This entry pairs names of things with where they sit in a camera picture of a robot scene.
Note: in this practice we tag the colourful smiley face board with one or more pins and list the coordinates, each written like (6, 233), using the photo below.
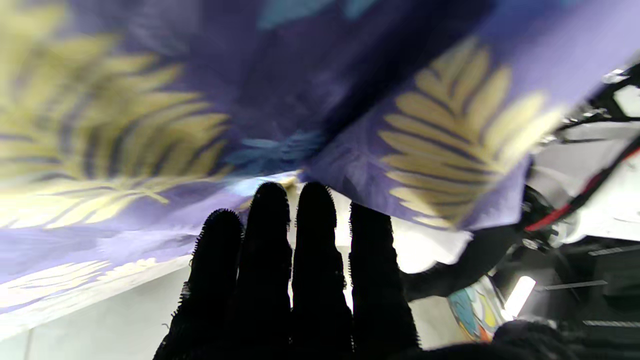
(472, 310)

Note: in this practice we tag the white backdrop sheet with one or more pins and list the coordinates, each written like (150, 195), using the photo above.
(100, 330)

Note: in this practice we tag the white pillow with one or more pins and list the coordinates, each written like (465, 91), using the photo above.
(430, 247)

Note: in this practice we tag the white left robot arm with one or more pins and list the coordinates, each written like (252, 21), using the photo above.
(600, 200)

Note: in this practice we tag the blue leaf print pillowcase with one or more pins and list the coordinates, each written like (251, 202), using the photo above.
(300, 90)

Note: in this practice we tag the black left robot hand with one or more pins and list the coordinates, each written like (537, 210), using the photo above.
(470, 260)

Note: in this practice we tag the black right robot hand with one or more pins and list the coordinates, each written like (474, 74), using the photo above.
(300, 280)

